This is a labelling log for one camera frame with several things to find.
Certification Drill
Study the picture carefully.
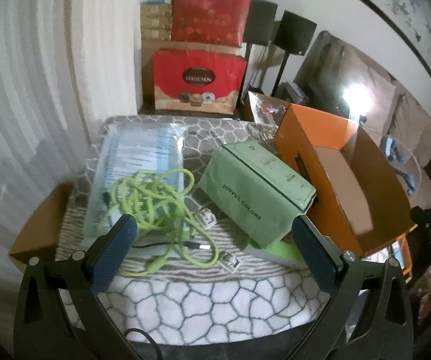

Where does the green box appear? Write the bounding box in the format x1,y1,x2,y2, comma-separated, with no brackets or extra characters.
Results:
242,239,307,270

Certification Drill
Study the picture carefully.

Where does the green tissue pack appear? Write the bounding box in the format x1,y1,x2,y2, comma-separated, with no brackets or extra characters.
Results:
198,141,316,248

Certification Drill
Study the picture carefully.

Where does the orange cardboard box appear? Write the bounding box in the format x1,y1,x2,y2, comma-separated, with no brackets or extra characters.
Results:
274,104,415,257

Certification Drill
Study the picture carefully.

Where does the red collection gift bag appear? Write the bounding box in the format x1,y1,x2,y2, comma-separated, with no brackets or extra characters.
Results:
153,48,246,115

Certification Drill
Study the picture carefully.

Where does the clear pack of face masks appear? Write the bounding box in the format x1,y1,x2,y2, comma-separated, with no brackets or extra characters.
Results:
83,122,187,241

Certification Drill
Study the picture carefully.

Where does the stack of brown boxes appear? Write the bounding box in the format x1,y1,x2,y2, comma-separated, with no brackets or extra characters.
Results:
141,3,172,41

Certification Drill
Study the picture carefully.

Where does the green cable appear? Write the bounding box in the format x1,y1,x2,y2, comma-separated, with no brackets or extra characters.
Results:
97,168,220,277

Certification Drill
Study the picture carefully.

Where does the small white charger plug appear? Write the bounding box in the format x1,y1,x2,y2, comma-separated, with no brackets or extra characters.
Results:
218,251,241,275

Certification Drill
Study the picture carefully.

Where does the black speaker on stand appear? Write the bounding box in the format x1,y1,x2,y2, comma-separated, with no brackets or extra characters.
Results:
237,0,278,103

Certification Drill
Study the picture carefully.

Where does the red floral gift box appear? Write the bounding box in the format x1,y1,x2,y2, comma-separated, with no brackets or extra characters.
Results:
171,0,250,47

